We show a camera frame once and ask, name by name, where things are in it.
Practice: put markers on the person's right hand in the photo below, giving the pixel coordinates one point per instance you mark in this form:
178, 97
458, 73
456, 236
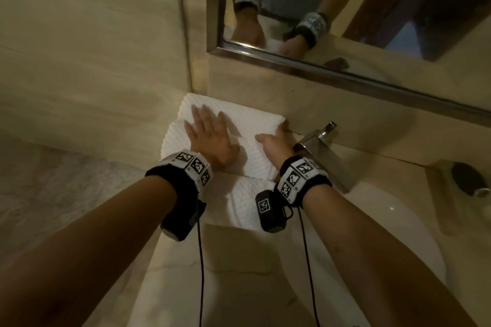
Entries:
278, 146

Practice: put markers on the person's left hand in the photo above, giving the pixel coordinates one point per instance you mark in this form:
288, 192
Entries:
211, 139

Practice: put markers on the white waffle towel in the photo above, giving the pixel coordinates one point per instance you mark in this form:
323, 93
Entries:
249, 158

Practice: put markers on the person's left forearm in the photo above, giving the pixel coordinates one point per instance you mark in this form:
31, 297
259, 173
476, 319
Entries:
84, 254

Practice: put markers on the beige marble countertop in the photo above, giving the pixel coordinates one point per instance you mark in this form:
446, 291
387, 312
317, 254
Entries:
230, 257

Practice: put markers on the right marker wrist band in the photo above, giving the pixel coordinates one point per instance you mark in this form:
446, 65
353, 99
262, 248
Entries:
301, 181

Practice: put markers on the marker wrist band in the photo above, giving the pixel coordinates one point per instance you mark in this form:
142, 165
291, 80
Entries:
184, 173
301, 181

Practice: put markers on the left marker wrist band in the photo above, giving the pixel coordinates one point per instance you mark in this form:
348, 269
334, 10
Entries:
184, 173

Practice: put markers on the chrome faucet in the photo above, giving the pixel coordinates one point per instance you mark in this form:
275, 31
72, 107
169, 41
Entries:
330, 158

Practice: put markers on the white sink basin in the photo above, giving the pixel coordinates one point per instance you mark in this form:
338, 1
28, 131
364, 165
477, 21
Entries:
402, 231

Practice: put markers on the clear glass tray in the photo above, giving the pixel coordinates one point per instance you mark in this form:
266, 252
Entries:
449, 204

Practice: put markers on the small dark soap dish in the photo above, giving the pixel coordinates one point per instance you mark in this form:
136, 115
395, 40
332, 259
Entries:
466, 177

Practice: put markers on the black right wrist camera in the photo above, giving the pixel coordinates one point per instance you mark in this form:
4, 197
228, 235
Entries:
270, 211

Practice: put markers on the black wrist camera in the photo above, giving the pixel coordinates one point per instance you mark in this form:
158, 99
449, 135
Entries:
270, 211
182, 223

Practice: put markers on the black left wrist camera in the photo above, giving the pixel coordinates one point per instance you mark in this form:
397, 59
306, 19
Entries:
182, 223

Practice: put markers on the metal framed wall mirror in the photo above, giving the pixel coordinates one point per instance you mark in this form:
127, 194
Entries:
383, 1

